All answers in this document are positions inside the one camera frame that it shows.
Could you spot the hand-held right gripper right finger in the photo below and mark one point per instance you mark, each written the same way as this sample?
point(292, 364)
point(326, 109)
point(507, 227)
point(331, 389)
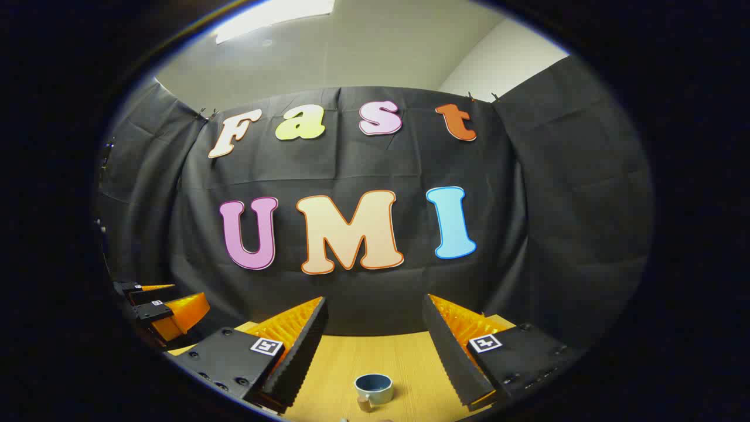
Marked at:
point(448, 351)

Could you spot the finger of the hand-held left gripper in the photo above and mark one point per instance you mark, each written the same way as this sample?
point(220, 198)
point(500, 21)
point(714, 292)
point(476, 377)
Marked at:
point(153, 310)
point(132, 288)

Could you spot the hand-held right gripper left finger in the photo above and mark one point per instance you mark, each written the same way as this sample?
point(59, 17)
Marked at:
point(304, 351)

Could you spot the pale green cup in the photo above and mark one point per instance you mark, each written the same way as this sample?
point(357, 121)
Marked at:
point(375, 394)

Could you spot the wooden desktop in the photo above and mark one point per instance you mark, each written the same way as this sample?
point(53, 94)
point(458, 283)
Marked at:
point(375, 357)

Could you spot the black backdrop cloth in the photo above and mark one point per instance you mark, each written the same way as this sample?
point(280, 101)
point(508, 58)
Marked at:
point(375, 164)

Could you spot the ceiling light panel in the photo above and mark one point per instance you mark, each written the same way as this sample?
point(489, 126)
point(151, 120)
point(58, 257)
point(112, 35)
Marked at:
point(269, 14)

